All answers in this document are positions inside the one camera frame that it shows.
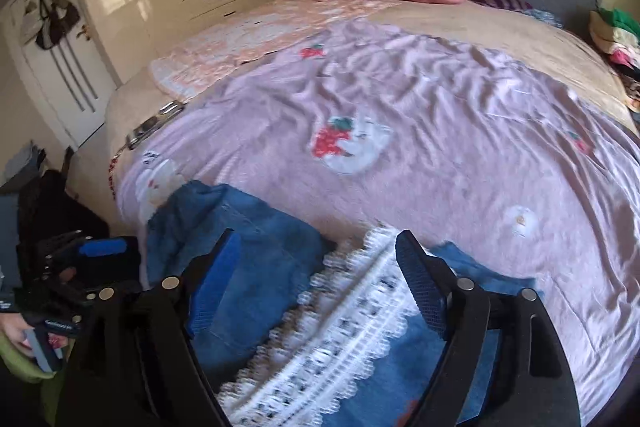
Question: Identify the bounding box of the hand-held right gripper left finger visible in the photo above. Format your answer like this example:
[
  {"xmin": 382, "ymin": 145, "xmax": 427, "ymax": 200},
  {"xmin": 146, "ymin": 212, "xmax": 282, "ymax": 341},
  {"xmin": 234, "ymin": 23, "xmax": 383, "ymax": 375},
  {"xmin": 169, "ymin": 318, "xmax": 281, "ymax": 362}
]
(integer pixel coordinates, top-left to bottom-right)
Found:
[{"xmin": 55, "ymin": 228, "xmax": 246, "ymax": 427}]

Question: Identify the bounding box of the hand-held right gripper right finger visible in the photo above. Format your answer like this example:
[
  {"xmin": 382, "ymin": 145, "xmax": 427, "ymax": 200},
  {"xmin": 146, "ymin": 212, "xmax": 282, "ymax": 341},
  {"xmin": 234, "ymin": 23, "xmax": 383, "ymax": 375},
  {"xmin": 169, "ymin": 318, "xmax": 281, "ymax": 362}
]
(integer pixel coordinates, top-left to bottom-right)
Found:
[{"xmin": 395, "ymin": 229, "xmax": 583, "ymax": 427}]

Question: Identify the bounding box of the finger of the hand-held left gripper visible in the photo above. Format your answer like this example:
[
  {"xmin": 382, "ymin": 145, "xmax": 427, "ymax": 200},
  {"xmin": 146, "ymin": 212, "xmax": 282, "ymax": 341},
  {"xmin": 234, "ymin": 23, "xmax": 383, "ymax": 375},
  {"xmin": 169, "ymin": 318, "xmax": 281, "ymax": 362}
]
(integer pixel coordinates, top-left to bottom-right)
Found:
[
  {"xmin": 35, "ymin": 231, "xmax": 141, "ymax": 270},
  {"xmin": 30, "ymin": 268, "xmax": 143, "ymax": 308}
]

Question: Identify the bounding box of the blue denim pants lace trim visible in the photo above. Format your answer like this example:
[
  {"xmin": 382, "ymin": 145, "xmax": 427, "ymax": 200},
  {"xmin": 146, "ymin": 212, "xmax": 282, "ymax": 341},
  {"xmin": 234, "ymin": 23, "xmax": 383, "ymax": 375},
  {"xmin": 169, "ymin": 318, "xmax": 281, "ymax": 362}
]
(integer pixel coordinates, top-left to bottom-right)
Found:
[{"xmin": 142, "ymin": 179, "xmax": 537, "ymax": 427}]

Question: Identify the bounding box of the person's left hand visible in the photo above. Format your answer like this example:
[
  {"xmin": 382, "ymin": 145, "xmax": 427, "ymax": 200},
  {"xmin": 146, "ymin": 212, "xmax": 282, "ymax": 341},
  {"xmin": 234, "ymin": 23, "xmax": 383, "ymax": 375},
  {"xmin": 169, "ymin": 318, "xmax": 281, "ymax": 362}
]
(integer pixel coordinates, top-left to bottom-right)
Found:
[{"xmin": 0, "ymin": 312, "xmax": 40, "ymax": 359}]

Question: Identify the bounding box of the green cloth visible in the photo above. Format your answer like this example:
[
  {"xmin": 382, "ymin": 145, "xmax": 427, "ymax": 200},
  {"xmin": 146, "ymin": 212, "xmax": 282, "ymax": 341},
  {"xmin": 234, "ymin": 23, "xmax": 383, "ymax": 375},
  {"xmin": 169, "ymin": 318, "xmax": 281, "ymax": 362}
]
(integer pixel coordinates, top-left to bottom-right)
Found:
[{"xmin": 0, "ymin": 338, "xmax": 67, "ymax": 384}]

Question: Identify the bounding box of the black bag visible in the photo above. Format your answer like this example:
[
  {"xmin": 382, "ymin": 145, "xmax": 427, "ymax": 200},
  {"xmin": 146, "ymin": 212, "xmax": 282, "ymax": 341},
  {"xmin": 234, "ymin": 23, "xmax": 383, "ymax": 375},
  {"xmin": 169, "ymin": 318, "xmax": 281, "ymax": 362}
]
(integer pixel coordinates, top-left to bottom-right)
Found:
[{"xmin": 15, "ymin": 169, "xmax": 112, "ymax": 244}]

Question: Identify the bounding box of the pink printed blanket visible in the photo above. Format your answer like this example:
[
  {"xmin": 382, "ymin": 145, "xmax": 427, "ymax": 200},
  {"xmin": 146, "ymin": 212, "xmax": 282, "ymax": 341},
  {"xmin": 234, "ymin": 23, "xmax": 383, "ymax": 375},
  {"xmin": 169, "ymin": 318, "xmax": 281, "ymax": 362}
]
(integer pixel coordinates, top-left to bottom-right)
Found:
[{"xmin": 107, "ymin": 19, "xmax": 640, "ymax": 424}]

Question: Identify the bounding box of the white door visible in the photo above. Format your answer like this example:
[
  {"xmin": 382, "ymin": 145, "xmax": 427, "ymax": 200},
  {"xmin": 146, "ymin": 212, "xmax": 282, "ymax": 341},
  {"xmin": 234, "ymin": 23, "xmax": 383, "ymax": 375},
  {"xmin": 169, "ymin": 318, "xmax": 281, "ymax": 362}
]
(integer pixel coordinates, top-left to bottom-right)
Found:
[{"xmin": 9, "ymin": 0, "xmax": 119, "ymax": 148}]

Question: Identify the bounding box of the black handbag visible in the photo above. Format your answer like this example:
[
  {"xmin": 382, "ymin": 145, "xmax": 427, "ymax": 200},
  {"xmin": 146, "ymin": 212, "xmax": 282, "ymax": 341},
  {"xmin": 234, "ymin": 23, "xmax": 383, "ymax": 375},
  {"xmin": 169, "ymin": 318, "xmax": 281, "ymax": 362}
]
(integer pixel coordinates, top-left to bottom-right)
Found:
[{"xmin": 34, "ymin": 0, "xmax": 82, "ymax": 52}]

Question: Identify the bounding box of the pink floral mat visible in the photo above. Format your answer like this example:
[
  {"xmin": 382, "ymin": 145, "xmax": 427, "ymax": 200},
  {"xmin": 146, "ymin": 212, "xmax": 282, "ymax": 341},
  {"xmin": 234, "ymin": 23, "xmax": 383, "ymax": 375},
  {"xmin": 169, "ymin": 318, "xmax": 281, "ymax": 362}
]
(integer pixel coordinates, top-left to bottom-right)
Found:
[{"xmin": 149, "ymin": 0, "xmax": 402, "ymax": 104}]

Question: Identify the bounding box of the blue patterned cloth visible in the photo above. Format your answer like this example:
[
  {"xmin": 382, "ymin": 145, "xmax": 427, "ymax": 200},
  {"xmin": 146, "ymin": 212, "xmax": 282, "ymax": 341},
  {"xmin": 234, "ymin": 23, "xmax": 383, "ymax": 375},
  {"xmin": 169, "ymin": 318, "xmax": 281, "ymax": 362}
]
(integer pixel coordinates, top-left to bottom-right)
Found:
[{"xmin": 525, "ymin": 8, "xmax": 564, "ymax": 28}]

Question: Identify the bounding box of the pile of folded clothes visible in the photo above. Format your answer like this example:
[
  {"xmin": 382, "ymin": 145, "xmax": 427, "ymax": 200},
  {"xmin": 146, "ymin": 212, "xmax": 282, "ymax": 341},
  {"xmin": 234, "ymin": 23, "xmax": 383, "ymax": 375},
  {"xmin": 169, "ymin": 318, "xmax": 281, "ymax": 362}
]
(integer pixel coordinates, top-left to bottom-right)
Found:
[{"xmin": 589, "ymin": 7, "xmax": 640, "ymax": 114}]

